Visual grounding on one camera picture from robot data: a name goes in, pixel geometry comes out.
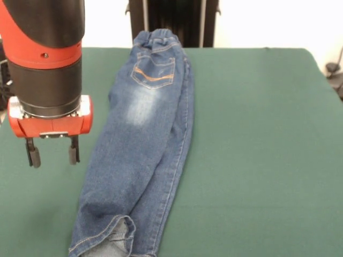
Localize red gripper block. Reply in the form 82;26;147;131
7;95;94;169

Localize blue denim jeans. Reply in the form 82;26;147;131
68;28;196;257

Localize dark green table cloth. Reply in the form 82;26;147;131
0;47;343;257

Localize black floor device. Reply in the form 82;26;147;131
325;62;343;101

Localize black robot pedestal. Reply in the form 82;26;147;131
124;0;222;48

